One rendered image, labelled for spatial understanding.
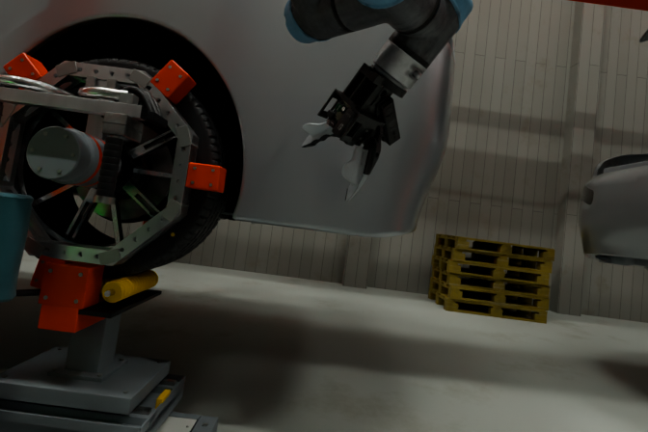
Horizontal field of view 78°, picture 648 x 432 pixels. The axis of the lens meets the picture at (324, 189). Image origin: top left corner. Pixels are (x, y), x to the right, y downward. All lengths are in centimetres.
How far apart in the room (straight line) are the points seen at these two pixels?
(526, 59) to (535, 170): 151
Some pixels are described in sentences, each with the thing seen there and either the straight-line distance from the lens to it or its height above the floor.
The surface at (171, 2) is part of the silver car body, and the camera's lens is 143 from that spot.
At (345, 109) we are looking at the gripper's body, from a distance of 64.
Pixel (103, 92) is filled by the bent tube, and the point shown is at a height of 100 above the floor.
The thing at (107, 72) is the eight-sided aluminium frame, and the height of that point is 110.
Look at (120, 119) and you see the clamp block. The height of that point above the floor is 94.
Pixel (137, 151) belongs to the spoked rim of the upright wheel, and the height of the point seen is 90.
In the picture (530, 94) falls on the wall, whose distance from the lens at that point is 621.
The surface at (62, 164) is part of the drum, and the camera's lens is 113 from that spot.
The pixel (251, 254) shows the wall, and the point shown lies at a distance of 529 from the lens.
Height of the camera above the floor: 78
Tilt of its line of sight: 4 degrees up
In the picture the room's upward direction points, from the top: 7 degrees clockwise
